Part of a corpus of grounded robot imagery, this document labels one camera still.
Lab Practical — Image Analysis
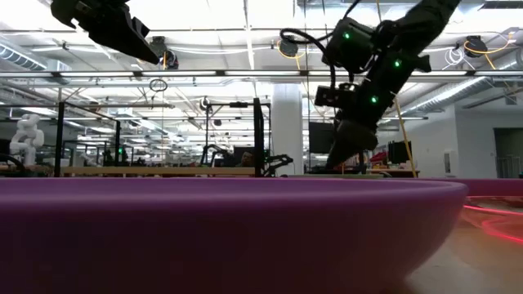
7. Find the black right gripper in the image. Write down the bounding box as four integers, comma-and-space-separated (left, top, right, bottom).
325, 69, 409, 169

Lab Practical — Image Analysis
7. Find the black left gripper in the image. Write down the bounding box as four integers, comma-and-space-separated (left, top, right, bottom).
51, 0, 160, 65

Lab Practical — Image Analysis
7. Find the orange translucent plate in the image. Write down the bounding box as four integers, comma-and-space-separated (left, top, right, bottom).
461, 195, 523, 246

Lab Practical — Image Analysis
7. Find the large black monitor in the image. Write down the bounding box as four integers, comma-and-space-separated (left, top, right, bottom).
308, 121, 338, 154

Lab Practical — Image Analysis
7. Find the small black monitor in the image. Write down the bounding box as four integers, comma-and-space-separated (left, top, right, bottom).
387, 140, 413, 165

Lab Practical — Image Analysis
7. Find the white pillar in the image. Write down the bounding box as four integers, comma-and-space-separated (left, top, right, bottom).
270, 82, 305, 177

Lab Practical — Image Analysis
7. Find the long ceiling light strip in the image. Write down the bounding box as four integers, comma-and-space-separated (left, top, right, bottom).
0, 69, 523, 78

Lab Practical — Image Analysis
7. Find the white humanoid robot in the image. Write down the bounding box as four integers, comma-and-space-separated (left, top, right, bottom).
8, 113, 46, 167

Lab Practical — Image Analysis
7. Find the dark door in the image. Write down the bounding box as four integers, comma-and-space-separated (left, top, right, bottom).
493, 127, 523, 180

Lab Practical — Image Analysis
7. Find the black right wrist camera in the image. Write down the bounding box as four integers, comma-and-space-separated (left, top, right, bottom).
313, 82, 357, 109

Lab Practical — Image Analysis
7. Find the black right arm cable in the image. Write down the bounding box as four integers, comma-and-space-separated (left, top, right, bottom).
279, 0, 363, 90

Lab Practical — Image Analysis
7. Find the short silver air duct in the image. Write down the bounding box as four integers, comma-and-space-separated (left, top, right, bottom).
0, 42, 48, 71

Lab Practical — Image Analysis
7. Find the black background station frame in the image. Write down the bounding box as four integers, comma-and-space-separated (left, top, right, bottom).
205, 100, 271, 168

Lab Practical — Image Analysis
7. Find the long silver air duct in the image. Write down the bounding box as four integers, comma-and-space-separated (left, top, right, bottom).
402, 48, 523, 118

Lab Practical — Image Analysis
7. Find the black wire dish rack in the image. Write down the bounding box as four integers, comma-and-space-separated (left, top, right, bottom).
54, 97, 266, 178

